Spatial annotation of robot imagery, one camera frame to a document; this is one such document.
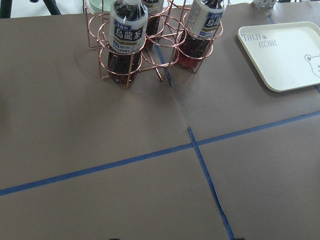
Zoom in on right tea bottle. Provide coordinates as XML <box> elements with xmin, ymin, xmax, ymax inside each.
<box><xmin>178</xmin><ymin>0</ymin><xmax>225</xmax><ymax>69</ymax></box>

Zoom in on copper wire bottle rack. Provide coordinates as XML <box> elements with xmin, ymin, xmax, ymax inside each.
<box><xmin>83</xmin><ymin>0</ymin><xmax>224</xmax><ymax>89</ymax></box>

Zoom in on tea bottle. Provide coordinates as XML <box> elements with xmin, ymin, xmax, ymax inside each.
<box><xmin>178</xmin><ymin>0</ymin><xmax>225</xmax><ymax>69</ymax></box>
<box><xmin>142</xmin><ymin>0</ymin><xmax>164</xmax><ymax>37</ymax></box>
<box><xmin>107</xmin><ymin>0</ymin><xmax>148</xmax><ymax>85</ymax></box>

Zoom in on aluminium frame post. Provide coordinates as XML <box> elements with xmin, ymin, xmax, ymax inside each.
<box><xmin>252</xmin><ymin>0</ymin><xmax>277</xmax><ymax>9</ymax></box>

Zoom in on front left tea bottle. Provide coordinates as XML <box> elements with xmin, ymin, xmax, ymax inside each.
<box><xmin>107</xmin><ymin>0</ymin><xmax>148</xmax><ymax>85</ymax></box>

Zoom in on cream bear tray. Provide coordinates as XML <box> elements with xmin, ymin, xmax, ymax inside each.
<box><xmin>237</xmin><ymin>21</ymin><xmax>320</xmax><ymax>93</ymax></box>

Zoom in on rear tea bottle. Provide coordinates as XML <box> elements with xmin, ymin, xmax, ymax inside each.
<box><xmin>142</xmin><ymin>0</ymin><xmax>164</xmax><ymax>37</ymax></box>

